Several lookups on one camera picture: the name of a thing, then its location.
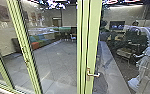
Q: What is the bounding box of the brown lobby door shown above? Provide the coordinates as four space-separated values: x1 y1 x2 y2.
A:
52 17 63 28

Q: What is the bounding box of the green framed glass door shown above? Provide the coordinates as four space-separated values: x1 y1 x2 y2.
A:
0 0 85 94

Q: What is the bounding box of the small lobby chair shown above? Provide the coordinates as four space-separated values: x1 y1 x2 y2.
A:
69 32 77 43

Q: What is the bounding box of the multicolour lobby sofa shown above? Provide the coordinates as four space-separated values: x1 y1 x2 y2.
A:
10 31 64 52

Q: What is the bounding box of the dark lobby monitor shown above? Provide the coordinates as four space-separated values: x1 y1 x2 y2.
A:
109 20 126 30

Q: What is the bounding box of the green handled glass door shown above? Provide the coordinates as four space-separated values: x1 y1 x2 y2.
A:
81 0 150 94

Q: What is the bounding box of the metal door handle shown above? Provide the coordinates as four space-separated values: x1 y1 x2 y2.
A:
86 68 101 81

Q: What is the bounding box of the framed lobby wall picture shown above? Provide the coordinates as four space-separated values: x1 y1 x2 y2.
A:
30 12 37 23
0 3 10 22

